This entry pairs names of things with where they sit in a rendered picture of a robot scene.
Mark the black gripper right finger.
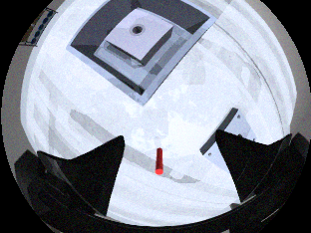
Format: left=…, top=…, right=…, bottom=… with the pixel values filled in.
left=215, top=129, right=292, bottom=203

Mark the red peg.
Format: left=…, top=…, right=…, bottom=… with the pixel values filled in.
left=155, top=148, right=163, bottom=175

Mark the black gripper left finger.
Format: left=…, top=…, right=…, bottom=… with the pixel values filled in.
left=37, top=136, right=125, bottom=217

